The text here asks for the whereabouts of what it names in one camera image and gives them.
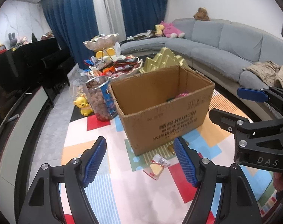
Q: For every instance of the black television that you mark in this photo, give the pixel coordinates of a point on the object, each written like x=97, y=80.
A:
x=14, y=80

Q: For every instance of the grey rabbit plush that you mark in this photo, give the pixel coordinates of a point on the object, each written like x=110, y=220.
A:
x=12, y=39

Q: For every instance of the black piano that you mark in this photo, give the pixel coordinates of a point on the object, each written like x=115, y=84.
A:
x=43, y=64

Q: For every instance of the clear packet yellow cake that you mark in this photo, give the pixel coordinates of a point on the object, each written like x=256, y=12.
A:
x=156, y=167

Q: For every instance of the yellow bear figurine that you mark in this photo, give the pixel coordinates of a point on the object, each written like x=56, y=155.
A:
x=82, y=103

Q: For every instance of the blue curtain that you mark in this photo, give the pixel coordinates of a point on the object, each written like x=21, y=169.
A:
x=73, y=22
x=142, y=15

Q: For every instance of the red plum candy packet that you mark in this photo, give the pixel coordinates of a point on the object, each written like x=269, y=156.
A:
x=181, y=95

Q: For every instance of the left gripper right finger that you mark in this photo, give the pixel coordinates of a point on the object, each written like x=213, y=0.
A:
x=237, y=202

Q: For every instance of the gold lid candy container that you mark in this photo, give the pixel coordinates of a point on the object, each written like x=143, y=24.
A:
x=164, y=59

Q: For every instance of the pink plush toy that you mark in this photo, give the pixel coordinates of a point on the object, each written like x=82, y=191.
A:
x=170, y=31

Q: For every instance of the brown cardboard box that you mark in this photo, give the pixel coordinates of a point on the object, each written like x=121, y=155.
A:
x=149, y=121

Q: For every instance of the beige jacket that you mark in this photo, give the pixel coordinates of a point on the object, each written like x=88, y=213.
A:
x=268, y=72

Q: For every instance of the yellow plush toy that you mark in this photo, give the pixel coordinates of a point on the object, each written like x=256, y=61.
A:
x=159, y=30

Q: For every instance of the blue curtain right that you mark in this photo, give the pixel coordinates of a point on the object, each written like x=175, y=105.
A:
x=142, y=15

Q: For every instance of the brown teddy bear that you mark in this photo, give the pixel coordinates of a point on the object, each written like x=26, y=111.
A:
x=201, y=15

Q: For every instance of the colourful patchwork table mat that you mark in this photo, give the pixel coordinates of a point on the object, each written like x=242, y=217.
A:
x=123, y=190

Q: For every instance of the grey tv cabinet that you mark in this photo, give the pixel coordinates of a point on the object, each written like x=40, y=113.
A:
x=18, y=138

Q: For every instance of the clear jar of nuts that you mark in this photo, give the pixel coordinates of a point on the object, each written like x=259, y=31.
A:
x=99, y=97

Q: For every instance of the person right hand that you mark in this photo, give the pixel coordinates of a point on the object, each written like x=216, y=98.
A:
x=278, y=181

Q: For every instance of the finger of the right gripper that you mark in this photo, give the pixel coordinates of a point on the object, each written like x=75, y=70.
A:
x=272, y=96
x=229, y=122

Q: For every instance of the tray of assorted snacks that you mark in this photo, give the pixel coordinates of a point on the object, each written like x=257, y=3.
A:
x=107, y=63

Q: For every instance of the gold snack packet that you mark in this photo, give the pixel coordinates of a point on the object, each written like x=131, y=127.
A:
x=172, y=148

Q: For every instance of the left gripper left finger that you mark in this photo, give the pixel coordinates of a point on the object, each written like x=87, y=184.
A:
x=42, y=203

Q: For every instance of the white lotus shaped bowl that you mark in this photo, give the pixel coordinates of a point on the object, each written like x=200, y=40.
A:
x=102, y=41

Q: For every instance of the blue curtain left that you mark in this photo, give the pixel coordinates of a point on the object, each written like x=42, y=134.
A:
x=73, y=22

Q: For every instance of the grey sectional sofa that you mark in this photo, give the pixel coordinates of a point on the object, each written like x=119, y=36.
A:
x=220, y=49

